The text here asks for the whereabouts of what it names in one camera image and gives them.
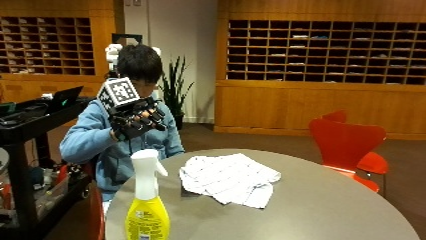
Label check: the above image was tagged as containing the potted green plant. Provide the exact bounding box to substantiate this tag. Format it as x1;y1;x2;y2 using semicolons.
158;55;195;131

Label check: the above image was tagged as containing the white marker cube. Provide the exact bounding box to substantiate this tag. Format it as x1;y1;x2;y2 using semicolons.
95;76;141;113

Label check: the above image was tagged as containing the the person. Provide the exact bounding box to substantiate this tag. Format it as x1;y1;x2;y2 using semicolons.
58;44;186;203

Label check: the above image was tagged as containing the black laptop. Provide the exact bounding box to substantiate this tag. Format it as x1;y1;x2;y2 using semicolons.
45;85;85;115

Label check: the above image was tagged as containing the white cloth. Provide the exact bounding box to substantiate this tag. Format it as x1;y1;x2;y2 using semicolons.
178;152;282;210

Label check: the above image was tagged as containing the yellow spray bottle white trigger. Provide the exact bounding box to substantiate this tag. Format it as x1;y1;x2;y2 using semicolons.
123;148;171;240

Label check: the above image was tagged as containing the black utility cart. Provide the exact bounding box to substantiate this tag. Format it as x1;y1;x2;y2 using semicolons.
0;96;98;238

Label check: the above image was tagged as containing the black device on cart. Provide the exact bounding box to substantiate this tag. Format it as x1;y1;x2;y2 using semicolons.
0;103;49;127

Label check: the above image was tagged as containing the red chair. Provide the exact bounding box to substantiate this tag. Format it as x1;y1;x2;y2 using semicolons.
307;117;390;194
320;109;348;125
86;181;106;240

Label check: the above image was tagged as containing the clear plastic bin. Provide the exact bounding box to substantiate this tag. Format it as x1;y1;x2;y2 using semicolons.
30;174;72;219

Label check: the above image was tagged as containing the large wooden pigeonhole shelf unit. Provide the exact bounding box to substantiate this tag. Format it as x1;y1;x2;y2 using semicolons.
225;18;426;86

